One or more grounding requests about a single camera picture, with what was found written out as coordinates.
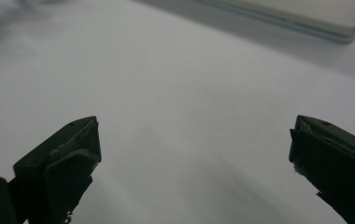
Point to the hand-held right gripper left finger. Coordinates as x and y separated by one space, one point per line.
63 168

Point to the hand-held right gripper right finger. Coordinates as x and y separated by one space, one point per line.
337 161

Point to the beige flat tray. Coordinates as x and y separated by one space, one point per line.
306 14

